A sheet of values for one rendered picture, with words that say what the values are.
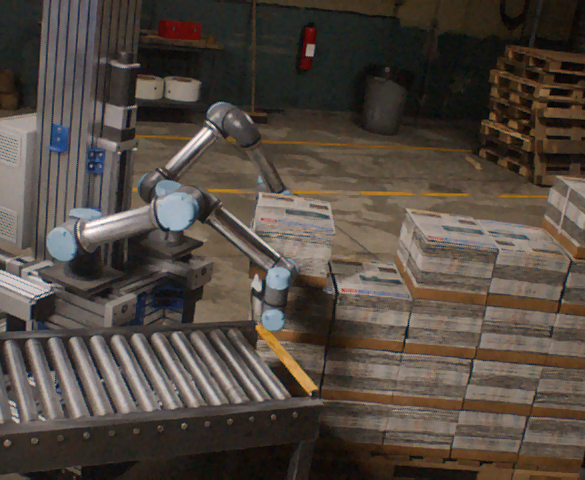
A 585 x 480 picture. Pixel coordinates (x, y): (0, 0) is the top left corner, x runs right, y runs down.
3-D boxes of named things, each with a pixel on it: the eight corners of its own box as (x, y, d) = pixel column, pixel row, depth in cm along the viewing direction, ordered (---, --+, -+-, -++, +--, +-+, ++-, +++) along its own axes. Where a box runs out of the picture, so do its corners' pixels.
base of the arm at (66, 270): (52, 271, 296) (53, 244, 293) (80, 260, 309) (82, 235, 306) (84, 284, 290) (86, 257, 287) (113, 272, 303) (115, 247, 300)
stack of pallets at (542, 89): (551, 157, 1046) (576, 52, 1003) (608, 180, 969) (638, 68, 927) (469, 154, 981) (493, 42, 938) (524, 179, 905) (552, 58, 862)
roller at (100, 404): (82, 348, 262) (83, 333, 260) (117, 431, 222) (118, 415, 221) (66, 349, 260) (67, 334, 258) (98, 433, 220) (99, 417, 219)
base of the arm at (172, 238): (139, 239, 339) (141, 215, 336) (161, 230, 352) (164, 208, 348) (169, 249, 333) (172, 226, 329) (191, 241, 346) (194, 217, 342)
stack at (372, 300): (231, 421, 375) (255, 245, 348) (483, 441, 389) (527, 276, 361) (232, 472, 338) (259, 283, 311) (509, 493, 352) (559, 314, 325)
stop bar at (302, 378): (264, 328, 283) (265, 323, 283) (320, 395, 247) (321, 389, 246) (255, 329, 282) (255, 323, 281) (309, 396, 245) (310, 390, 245)
